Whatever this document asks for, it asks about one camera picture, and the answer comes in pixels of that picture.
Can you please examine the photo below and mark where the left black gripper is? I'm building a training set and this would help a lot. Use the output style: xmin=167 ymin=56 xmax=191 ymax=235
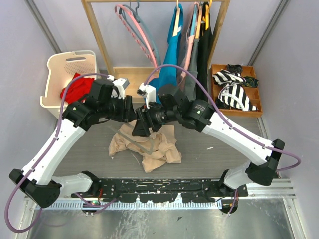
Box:
xmin=100 ymin=93 xmax=136 ymax=123

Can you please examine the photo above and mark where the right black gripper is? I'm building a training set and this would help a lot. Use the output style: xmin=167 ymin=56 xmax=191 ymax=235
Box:
xmin=132 ymin=100 xmax=179 ymax=137

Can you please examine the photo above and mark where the beige t shirt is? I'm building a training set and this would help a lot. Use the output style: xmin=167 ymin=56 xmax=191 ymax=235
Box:
xmin=108 ymin=120 xmax=182 ymax=173

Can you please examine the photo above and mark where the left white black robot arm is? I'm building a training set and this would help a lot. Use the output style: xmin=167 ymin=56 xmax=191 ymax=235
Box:
xmin=9 ymin=78 xmax=136 ymax=208

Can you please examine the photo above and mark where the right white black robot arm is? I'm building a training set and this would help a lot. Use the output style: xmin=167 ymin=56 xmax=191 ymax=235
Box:
xmin=132 ymin=84 xmax=285 ymax=196

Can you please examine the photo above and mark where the blue t shirt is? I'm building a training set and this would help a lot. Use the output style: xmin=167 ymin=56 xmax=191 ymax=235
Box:
xmin=149 ymin=4 xmax=183 ymax=103

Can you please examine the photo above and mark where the grey garment on hanger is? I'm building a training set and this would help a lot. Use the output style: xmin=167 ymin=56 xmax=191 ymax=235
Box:
xmin=184 ymin=38 xmax=199 ymax=101

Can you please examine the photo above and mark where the wooden hanger with blue shirt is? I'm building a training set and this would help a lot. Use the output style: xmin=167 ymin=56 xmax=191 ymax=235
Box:
xmin=172 ymin=0 xmax=180 ymax=37

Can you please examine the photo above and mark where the pink garment on hanger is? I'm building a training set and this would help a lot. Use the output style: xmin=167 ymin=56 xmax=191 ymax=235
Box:
xmin=179 ymin=2 xmax=199 ymax=70

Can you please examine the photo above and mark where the black garment on hanger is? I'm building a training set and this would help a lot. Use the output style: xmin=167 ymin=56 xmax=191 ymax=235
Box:
xmin=197 ymin=2 xmax=213 ymax=91

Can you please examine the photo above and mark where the grey plastic hanger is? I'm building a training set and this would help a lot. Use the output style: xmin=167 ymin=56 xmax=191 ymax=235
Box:
xmin=119 ymin=0 xmax=162 ymax=67

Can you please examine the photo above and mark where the pink plastic hanger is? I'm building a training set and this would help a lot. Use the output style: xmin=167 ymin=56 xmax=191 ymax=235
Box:
xmin=114 ymin=4 xmax=158 ymax=68

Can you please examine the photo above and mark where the wooden clothes rack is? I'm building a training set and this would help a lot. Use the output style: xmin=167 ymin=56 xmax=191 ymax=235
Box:
xmin=81 ymin=0 xmax=231 ymax=103

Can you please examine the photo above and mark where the red cloth in basket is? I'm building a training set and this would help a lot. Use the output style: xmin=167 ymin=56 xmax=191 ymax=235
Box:
xmin=64 ymin=77 xmax=95 ymax=104

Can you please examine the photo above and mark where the white laundry basket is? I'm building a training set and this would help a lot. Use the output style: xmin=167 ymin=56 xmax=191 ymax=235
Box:
xmin=40 ymin=50 xmax=99 ymax=118

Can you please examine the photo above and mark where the black white striped cloth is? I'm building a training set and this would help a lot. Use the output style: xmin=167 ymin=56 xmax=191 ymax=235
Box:
xmin=212 ymin=70 xmax=258 ymax=112

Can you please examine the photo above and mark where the orange wooden compartment tray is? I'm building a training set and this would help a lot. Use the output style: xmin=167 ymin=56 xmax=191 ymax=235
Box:
xmin=211 ymin=64 xmax=263 ymax=118

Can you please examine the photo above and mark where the dark patterned cloth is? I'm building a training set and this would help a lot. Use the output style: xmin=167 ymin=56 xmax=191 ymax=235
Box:
xmin=243 ymin=76 xmax=259 ymax=88

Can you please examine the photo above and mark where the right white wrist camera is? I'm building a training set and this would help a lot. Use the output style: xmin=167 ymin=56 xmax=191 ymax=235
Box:
xmin=137 ymin=83 xmax=156 ymax=110

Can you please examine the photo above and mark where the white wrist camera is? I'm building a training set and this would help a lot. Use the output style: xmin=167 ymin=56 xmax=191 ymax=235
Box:
xmin=107 ymin=75 xmax=130 ymax=99
xmin=137 ymin=83 xmax=156 ymax=110

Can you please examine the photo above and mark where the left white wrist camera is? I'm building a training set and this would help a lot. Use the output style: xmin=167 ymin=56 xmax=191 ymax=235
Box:
xmin=107 ymin=75 xmax=130 ymax=99

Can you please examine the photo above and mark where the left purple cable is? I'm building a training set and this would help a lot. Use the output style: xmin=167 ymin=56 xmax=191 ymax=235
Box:
xmin=4 ymin=73 xmax=110 ymax=234

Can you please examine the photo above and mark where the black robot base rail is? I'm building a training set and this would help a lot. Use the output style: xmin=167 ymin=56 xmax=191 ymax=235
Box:
xmin=72 ymin=171 xmax=247 ymax=215

